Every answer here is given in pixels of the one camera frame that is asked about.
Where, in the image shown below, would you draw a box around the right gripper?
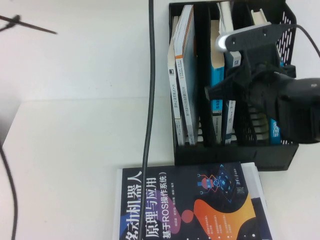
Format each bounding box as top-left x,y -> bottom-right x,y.
204,59 -> 298,121

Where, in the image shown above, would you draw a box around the blue paperback yellowed pages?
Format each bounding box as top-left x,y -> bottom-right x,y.
209,19 -> 226,145

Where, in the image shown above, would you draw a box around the white car suspension book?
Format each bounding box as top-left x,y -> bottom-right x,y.
216,1 -> 242,146

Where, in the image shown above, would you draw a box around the white book orange trim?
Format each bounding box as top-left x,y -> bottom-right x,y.
172,4 -> 198,146

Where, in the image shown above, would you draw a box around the thin white spine book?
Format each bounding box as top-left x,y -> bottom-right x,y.
166,16 -> 186,147

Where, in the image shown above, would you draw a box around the blue hardcover mechanical design book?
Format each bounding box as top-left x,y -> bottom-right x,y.
250,8 -> 285,145

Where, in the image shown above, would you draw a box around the black plastic book stand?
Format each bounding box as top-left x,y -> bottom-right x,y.
168,0 -> 300,172

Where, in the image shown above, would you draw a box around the dark navy robot book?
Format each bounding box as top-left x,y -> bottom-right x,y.
116,161 -> 268,240

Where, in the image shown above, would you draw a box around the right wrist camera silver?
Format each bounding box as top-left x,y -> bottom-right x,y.
215,21 -> 287,66

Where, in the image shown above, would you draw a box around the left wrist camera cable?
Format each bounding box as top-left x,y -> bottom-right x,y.
141,0 -> 155,177

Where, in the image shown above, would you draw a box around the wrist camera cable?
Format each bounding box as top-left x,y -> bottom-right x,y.
284,23 -> 320,59
141,0 -> 155,177

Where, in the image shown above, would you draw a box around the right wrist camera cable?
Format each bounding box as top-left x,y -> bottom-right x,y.
284,23 -> 320,59

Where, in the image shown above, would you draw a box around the thin black cable tie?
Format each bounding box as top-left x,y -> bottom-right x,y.
0,14 -> 59,35

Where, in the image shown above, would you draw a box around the thin black cable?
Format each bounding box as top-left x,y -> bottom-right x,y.
0,142 -> 19,240

